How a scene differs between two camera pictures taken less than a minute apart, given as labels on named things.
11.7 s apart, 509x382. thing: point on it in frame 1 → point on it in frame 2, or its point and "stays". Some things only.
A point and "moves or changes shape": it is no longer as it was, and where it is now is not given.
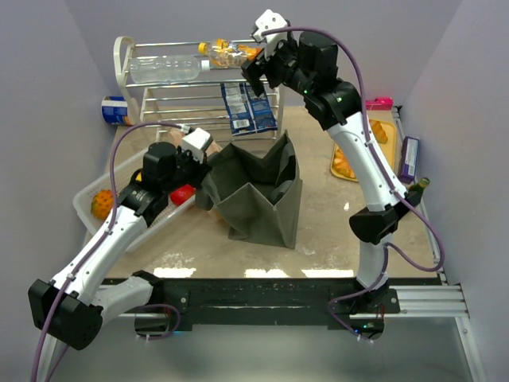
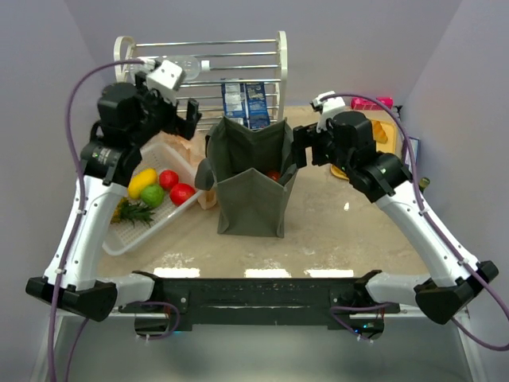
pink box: x=380 y=103 stays
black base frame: x=268 y=301 stays
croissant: x=381 y=135 stays
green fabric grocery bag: x=258 y=199 moves or changes shape
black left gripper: x=195 y=169 → x=172 y=118
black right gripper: x=267 y=68 → x=311 y=142
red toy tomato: x=178 y=196 stays
